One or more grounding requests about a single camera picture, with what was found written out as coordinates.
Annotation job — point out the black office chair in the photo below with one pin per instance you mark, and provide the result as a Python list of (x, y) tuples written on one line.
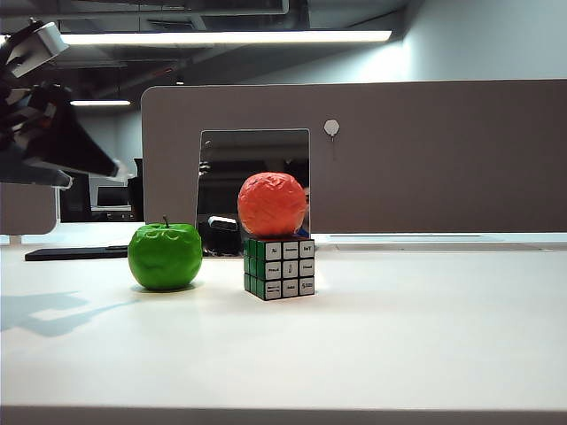
[(77, 203)]

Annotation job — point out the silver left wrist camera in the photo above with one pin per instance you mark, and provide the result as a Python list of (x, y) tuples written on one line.
[(37, 48)]

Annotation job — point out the rectangular frameless mirror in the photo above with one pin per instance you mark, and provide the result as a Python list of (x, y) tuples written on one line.
[(252, 155)]

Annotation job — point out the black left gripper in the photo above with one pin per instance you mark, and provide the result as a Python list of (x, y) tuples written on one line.
[(13, 115)]

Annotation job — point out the long ceiling light strip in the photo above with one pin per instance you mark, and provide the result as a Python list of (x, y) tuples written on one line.
[(221, 37)]

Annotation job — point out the wide brown desk partition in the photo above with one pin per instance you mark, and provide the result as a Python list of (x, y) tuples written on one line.
[(421, 177)]

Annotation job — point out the white adhesive wall hook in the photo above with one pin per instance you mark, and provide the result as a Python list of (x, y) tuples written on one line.
[(331, 127)]

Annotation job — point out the dark laptop screen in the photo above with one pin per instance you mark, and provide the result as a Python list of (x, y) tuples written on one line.
[(113, 197)]

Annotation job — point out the narrow brown desk partition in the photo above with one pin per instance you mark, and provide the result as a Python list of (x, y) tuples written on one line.
[(26, 212)]

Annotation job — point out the green toy apple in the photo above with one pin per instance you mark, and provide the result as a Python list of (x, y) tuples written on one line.
[(164, 261)]

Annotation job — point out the Rubik's cube with printed words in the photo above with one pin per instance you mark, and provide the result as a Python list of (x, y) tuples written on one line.
[(285, 270)]

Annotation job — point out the black smartphone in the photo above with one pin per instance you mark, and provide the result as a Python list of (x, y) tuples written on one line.
[(75, 254)]

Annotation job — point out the orange toy fruit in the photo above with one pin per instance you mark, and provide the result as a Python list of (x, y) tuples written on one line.
[(272, 203)]

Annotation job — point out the short ceiling light strip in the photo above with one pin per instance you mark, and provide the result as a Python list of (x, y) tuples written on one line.
[(99, 102)]

